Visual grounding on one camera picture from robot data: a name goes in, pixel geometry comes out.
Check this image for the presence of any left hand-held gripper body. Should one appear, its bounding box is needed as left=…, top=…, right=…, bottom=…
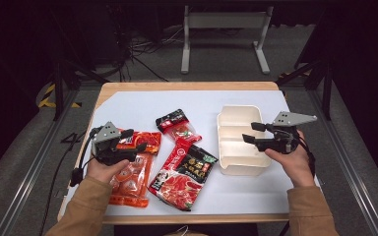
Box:
left=90, top=121, right=139, bottom=166

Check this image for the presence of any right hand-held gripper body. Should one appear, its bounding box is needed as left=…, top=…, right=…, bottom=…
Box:
left=257, top=111, right=318, bottom=155

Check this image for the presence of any white divided container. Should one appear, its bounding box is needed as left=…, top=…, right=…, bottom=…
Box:
left=216, top=104, right=273, bottom=177

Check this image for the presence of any large orange clear packet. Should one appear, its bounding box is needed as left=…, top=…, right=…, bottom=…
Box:
left=107, top=131, right=162, bottom=208

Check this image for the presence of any large red black packet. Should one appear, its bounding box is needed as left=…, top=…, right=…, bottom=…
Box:
left=147, top=139, right=220, bottom=211

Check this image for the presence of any person's left hand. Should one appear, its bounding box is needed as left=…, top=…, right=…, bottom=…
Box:
left=86, top=157, right=131, bottom=184

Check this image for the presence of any person's right hand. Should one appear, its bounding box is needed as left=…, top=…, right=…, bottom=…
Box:
left=264, top=130, right=316, bottom=189

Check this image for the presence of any small red black packet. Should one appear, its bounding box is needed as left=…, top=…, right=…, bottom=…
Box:
left=155, top=108, right=203, bottom=146

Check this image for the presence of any white table mat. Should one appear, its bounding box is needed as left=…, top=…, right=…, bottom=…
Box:
left=62, top=89, right=322, bottom=217

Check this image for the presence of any yellow black hazard tape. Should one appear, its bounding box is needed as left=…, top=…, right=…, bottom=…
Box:
left=38, top=83, right=82, bottom=109

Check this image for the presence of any white metal stand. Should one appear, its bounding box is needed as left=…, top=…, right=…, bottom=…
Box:
left=180, top=4, right=275, bottom=76

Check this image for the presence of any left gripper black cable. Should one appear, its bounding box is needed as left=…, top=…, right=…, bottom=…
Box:
left=38, top=127, right=100, bottom=236

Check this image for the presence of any aluminium floor rail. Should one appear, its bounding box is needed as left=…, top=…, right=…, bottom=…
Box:
left=309, top=91, right=378, bottom=236
left=0, top=91, right=80, bottom=236

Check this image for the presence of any tangle of black floor cables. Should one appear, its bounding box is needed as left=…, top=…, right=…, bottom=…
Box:
left=109, top=6, right=185, bottom=83

